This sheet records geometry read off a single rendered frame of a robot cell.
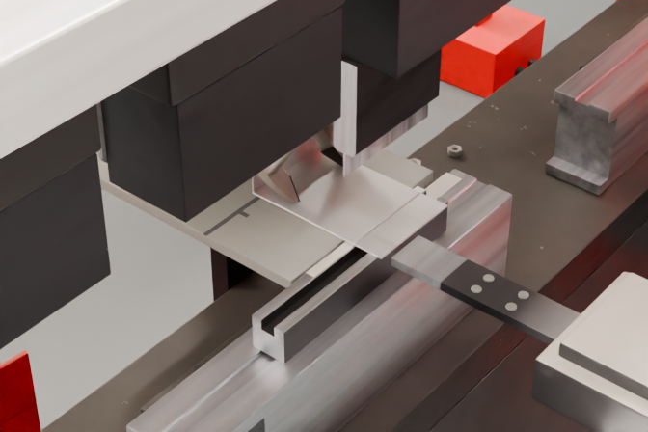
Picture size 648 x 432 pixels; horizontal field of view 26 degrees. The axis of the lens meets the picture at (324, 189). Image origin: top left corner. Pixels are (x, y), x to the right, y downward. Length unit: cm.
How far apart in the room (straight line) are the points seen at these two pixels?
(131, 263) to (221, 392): 166
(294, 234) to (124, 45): 69
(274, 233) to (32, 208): 40
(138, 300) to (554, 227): 138
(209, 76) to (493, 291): 34
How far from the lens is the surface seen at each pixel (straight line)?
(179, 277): 261
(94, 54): 39
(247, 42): 79
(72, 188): 72
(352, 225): 108
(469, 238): 114
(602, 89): 133
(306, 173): 114
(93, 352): 247
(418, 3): 92
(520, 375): 128
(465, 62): 309
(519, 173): 137
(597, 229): 131
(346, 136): 98
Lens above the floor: 166
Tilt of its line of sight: 36 degrees down
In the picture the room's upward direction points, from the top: straight up
